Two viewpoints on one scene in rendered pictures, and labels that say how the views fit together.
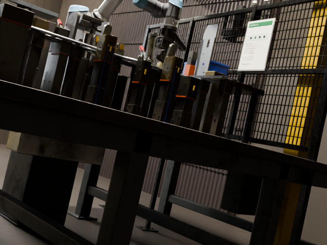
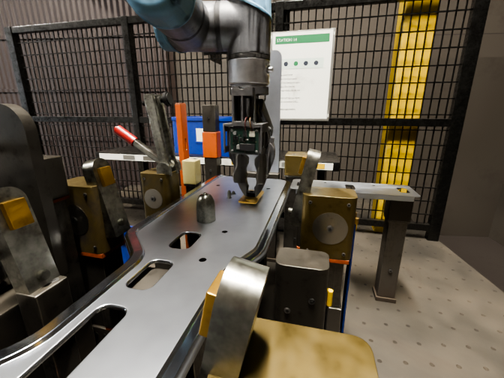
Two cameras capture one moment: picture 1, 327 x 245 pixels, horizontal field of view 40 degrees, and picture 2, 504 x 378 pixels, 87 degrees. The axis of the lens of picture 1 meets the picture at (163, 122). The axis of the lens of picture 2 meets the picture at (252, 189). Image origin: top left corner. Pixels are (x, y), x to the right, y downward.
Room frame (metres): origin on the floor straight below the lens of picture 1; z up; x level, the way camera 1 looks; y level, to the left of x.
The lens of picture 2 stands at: (1.93, 0.42, 1.18)
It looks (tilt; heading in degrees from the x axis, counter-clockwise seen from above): 16 degrees down; 317
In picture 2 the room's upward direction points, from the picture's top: straight up
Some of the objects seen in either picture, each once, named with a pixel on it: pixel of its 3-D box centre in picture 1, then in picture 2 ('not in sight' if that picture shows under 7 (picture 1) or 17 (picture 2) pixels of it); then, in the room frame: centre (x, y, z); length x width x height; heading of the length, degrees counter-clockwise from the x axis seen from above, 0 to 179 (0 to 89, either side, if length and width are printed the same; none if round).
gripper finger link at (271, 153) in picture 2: not in sight; (262, 152); (2.31, 0.04, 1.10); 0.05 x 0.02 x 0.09; 33
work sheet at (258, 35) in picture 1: (257, 45); (300, 77); (2.59, -0.44, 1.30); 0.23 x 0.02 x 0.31; 33
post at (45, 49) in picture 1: (41, 60); not in sight; (2.25, 0.67, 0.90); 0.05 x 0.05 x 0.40; 33
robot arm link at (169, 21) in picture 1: (171, 24); (250, 75); (2.32, 0.07, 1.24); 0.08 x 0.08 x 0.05
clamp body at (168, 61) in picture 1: (168, 93); (329, 278); (2.16, 0.01, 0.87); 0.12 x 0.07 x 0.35; 33
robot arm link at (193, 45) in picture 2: (158, 9); (188, 24); (2.38, 0.16, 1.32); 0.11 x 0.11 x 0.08; 45
